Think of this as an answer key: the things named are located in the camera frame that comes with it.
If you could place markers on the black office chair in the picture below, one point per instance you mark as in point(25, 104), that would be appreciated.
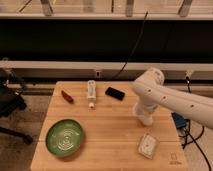
point(11, 100)

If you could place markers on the black smartphone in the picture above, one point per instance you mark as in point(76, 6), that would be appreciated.
point(115, 93)

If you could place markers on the white wall outlet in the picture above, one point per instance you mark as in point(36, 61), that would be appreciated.
point(98, 74)

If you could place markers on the blue box on floor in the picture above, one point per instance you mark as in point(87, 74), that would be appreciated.
point(179, 121)

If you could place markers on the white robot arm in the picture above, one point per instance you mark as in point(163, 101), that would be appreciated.
point(152, 93)

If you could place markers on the green ceramic plate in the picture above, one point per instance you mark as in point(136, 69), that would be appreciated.
point(64, 138)

